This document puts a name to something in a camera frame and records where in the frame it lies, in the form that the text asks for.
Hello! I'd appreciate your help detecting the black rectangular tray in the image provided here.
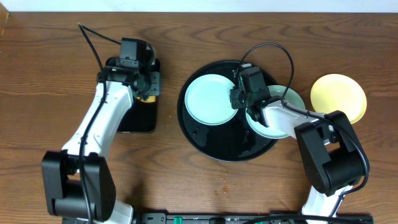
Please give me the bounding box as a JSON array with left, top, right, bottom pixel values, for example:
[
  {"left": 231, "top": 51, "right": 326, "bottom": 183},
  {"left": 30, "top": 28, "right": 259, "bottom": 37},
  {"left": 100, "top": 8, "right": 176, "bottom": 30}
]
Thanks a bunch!
[{"left": 105, "top": 57, "right": 159, "bottom": 133}]

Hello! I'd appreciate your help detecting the pale blue plate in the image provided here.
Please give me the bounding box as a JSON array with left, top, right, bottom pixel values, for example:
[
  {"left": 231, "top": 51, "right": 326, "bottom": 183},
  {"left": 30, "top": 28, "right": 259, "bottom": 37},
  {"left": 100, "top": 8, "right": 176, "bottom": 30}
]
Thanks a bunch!
[{"left": 246, "top": 85, "right": 305, "bottom": 139}]

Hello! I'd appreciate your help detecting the black round tray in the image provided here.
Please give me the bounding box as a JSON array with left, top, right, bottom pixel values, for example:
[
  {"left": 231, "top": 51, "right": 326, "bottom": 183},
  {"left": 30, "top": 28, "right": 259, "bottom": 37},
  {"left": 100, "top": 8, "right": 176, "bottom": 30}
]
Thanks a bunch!
[{"left": 177, "top": 60, "right": 277, "bottom": 162}]

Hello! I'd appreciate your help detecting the green and yellow sponge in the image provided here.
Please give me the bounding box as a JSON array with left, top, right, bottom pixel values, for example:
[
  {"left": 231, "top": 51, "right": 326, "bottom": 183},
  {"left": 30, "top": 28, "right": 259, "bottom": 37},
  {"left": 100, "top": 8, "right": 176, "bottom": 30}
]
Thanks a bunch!
[{"left": 136, "top": 96, "right": 156, "bottom": 103}]

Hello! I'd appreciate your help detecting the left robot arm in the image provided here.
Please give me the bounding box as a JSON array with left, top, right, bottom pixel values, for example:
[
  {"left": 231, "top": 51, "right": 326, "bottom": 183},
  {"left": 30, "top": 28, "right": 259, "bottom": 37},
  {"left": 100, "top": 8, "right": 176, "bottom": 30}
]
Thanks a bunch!
[{"left": 41, "top": 38, "right": 160, "bottom": 223}]

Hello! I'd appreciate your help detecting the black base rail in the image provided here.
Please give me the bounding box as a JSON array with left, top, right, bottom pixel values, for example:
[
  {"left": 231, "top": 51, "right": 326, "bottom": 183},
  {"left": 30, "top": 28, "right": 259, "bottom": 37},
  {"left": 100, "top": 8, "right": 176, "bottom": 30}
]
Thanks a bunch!
[{"left": 131, "top": 212, "right": 374, "bottom": 224}]

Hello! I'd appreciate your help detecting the light blue plate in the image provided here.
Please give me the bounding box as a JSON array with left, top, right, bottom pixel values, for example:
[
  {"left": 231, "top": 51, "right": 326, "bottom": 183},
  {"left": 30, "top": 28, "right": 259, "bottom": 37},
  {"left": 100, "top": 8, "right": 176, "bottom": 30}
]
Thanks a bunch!
[{"left": 184, "top": 74, "right": 238, "bottom": 126}]

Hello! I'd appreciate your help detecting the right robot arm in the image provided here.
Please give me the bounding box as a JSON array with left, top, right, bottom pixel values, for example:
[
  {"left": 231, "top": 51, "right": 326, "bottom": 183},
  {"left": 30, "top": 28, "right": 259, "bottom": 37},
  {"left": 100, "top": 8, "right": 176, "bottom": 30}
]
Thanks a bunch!
[{"left": 230, "top": 63, "right": 369, "bottom": 218}]

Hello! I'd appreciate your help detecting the yellow plate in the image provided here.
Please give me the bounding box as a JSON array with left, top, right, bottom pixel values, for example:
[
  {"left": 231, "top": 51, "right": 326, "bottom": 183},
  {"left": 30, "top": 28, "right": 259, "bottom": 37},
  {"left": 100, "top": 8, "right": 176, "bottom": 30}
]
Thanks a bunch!
[{"left": 310, "top": 74, "right": 367, "bottom": 124}]

